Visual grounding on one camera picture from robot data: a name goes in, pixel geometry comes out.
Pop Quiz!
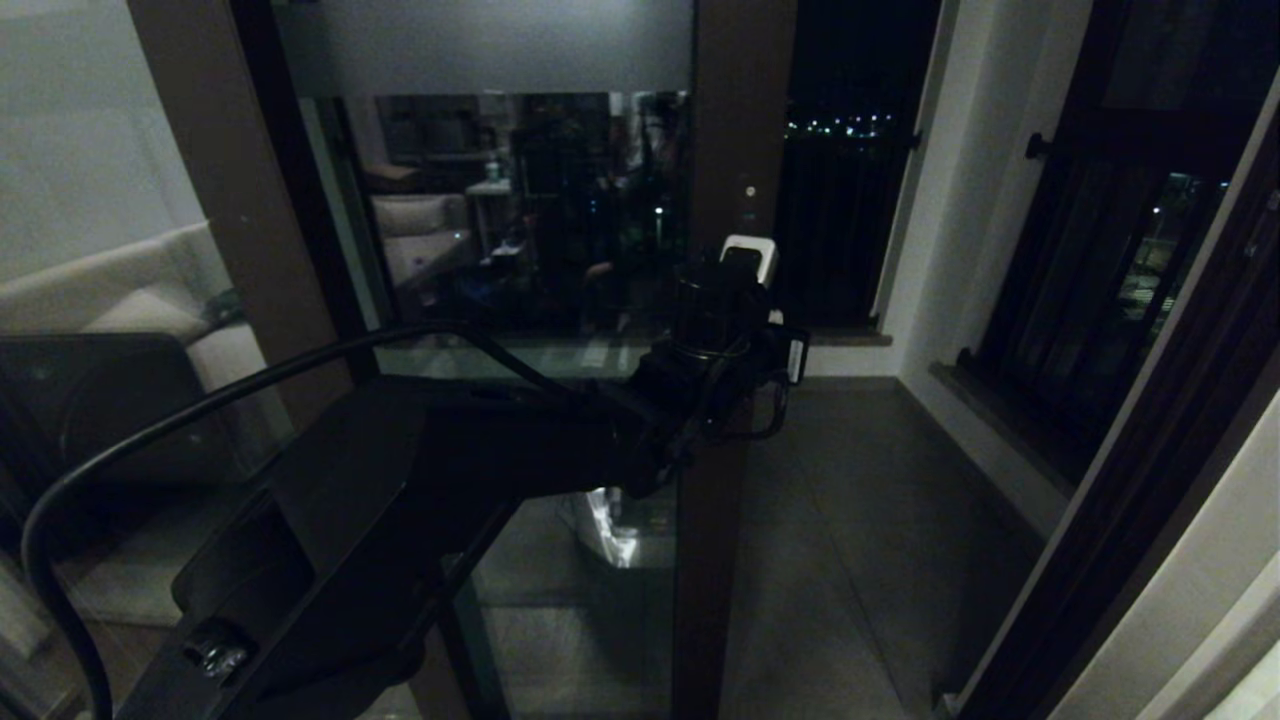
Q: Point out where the dark brown door jamb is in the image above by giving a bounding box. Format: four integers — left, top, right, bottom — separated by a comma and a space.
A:
955, 95, 1280, 720

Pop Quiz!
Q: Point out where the brown framed fixed glass door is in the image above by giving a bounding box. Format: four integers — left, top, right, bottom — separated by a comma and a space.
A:
0, 0, 476, 720

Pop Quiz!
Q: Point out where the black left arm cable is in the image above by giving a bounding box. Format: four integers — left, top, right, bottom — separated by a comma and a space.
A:
20, 320, 571, 720

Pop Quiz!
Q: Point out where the black metal balcony railing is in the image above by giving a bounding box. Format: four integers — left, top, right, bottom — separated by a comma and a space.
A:
775, 128, 923, 329

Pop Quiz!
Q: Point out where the recessed metal door handle plate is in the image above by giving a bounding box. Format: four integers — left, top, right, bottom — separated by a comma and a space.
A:
735, 180, 771, 241

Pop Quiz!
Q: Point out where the black window guard railing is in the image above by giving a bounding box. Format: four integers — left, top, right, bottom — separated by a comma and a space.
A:
955, 133, 1241, 471

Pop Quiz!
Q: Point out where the brown framed sliding glass door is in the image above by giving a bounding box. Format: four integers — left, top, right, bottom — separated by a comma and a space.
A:
270, 0, 799, 720

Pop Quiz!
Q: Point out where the grey floor rug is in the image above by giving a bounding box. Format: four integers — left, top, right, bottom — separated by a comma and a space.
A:
50, 470, 251, 626

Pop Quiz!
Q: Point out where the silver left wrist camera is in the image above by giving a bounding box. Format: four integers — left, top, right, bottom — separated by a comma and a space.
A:
720, 234, 780, 291

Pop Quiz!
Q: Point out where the grey and beige sofa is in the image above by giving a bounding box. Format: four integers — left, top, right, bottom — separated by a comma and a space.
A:
0, 220, 301, 491

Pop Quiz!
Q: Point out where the dark framed window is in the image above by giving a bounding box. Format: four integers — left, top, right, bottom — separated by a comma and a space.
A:
975, 0, 1280, 496

